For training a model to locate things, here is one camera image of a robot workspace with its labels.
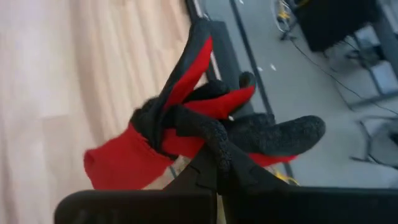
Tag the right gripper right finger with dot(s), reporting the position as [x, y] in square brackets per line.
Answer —
[311, 207]

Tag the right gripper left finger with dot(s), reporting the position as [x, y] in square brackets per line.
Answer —
[140, 208]

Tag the black equipment box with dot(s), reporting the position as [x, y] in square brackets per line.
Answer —
[332, 21]

